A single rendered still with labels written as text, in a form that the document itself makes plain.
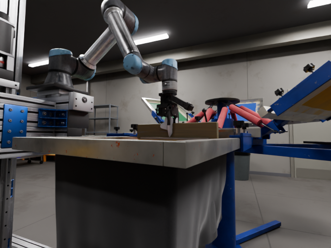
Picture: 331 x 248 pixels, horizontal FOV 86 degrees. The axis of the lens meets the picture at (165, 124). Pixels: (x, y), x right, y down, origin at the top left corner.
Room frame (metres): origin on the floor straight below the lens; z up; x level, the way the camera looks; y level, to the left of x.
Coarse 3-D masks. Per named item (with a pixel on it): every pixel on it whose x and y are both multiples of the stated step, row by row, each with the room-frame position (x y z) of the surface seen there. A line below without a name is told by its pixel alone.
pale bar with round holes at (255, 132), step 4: (236, 128) 0.99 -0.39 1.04; (240, 128) 0.98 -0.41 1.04; (248, 128) 0.96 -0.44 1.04; (252, 128) 0.95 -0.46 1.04; (256, 128) 0.94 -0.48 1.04; (260, 128) 0.93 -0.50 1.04; (236, 132) 0.99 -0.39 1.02; (240, 132) 0.98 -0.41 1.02; (248, 132) 0.96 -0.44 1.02; (252, 132) 0.95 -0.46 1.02; (256, 132) 0.94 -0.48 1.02; (260, 132) 0.93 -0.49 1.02; (252, 136) 0.95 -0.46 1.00; (256, 136) 0.94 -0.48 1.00; (260, 136) 0.93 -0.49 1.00
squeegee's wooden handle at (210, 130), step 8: (144, 128) 0.90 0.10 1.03; (152, 128) 0.87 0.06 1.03; (160, 128) 0.85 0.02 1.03; (176, 128) 0.81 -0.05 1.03; (184, 128) 0.79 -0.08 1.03; (192, 128) 0.77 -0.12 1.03; (200, 128) 0.75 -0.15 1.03; (208, 128) 0.73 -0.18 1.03; (216, 128) 0.72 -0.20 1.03; (144, 136) 0.90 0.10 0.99; (152, 136) 0.87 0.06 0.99; (160, 136) 0.85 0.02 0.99; (168, 136) 0.83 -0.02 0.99; (176, 136) 0.81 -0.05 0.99; (184, 136) 0.79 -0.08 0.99; (192, 136) 0.77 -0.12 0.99; (200, 136) 0.75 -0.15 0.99; (208, 136) 0.73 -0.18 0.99; (216, 136) 0.72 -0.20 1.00
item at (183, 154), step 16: (16, 144) 0.54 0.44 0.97; (32, 144) 0.48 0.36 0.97; (48, 144) 0.44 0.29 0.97; (64, 144) 0.41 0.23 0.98; (80, 144) 0.38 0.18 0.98; (96, 144) 0.35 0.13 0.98; (112, 144) 0.33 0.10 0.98; (128, 144) 0.31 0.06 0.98; (144, 144) 0.29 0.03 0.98; (160, 144) 0.27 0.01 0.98; (176, 144) 0.26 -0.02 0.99; (192, 144) 0.27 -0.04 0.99; (208, 144) 0.34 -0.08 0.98; (224, 144) 0.45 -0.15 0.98; (128, 160) 0.31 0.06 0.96; (144, 160) 0.29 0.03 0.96; (160, 160) 0.27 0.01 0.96; (176, 160) 0.26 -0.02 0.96; (192, 160) 0.27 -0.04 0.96
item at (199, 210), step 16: (208, 160) 0.56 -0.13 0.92; (224, 160) 0.73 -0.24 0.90; (192, 176) 0.45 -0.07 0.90; (208, 176) 0.56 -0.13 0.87; (224, 176) 0.74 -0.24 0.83; (192, 192) 0.45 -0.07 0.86; (208, 192) 0.57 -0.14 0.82; (192, 208) 0.45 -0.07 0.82; (208, 208) 0.60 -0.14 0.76; (192, 224) 0.46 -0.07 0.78; (208, 224) 0.60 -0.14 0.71; (192, 240) 0.46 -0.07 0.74; (208, 240) 0.60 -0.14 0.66
